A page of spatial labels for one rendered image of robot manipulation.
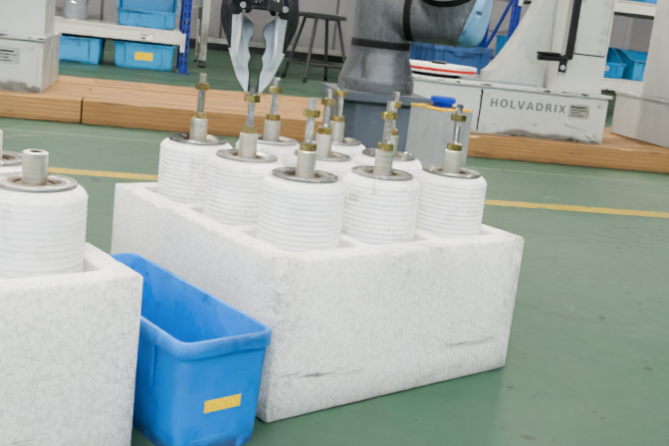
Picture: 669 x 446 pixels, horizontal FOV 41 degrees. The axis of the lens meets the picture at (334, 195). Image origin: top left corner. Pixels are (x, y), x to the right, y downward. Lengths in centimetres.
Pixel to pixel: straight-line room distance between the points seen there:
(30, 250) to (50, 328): 7
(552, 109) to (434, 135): 212
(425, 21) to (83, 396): 107
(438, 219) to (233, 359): 37
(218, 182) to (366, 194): 18
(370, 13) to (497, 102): 170
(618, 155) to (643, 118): 49
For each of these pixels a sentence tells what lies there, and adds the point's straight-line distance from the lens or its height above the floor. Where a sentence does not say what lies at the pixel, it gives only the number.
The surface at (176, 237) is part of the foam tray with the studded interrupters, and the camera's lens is 110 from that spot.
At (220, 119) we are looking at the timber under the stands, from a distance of 310.
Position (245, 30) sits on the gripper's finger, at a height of 40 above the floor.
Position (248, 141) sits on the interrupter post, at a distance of 109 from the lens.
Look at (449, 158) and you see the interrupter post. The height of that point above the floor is 27.
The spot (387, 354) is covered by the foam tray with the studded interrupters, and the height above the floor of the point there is 5.
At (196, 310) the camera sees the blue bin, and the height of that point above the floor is 10.
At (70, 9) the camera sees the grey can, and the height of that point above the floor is 32.
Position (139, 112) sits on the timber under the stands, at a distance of 309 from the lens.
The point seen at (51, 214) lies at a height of 23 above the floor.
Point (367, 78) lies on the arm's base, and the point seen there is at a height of 33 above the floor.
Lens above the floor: 43
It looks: 11 degrees down
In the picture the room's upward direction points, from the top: 7 degrees clockwise
